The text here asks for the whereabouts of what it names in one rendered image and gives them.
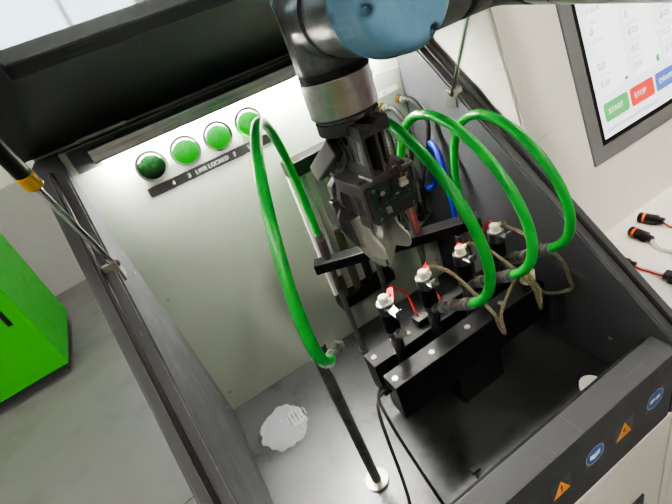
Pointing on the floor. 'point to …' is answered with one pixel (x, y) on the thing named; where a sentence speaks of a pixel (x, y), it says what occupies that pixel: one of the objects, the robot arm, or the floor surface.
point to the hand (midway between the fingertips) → (381, 255)
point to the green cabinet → (28, 330)
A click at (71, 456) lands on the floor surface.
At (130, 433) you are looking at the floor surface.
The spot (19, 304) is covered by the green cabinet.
